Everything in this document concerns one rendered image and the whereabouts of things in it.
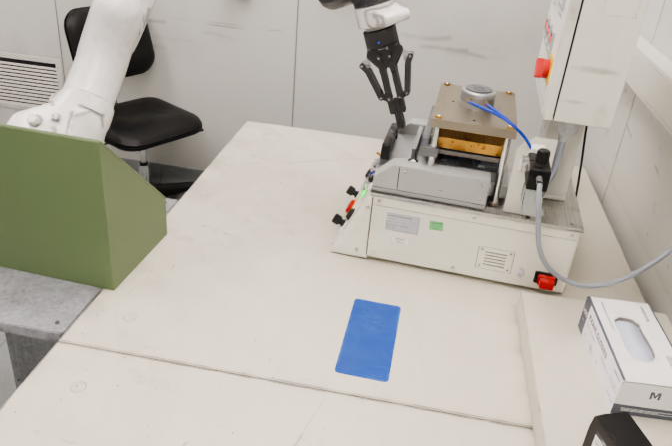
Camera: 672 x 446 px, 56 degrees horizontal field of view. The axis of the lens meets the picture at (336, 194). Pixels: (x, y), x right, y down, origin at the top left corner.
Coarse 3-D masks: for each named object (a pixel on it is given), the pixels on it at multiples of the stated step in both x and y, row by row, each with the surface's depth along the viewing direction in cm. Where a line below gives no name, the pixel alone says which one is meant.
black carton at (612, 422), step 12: (600, 420) 94; (612, 420) 94; (624, 420) 94; (588, 432) 96; (600, 432) 93; (612, 432) 92; (624, 432) 92; (636, 432) 92; (588, 444) 96; (600, 444) 93; (612, 444) 90; (624, 444) 90; (636, 444) 90; (648, 444) 90
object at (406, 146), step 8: (400, 136) 160; (408, 136) 160; (416, 136) 150; (400, 144) 155; (408, 144) 156; (416, 144) 145; (392, 152) 150; (400, 152) 151; (408, 152) 151; (416, 152) 146; (384, 160) 146; (424, 160) 148; (504, 176) 143; (504, 184) 139; (488, 192) 140; (504, 192) 139
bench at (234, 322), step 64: (256, 128) 216; (192, 192) 171; (256, 192) 174; (320, 192) 177; (192, 256) 144; (256, 256) 146; (320, 256) 148; (576, 256) 157; (128, 320) 122; (192, 320) 124; (256, 320) 125; (320, 320) 127; (448, 320) 130; (512, 320) 132; (64, 384) 106; (128, 384) 108; (192, 384) 109; (256, 384) 110; (320, 384) 111; (384, 384) 112; (448, 384) 114; (512, 384) 115
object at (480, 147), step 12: (444, 132) 140; (456, 132) 141; (468, 132) 141; (444, 144) 138; (456, 144) 138; (468, 144) 137; (480, 144) 136; (492, 144) 136; (468, 156) 138; (480, 156) 137; (492, 156) 137
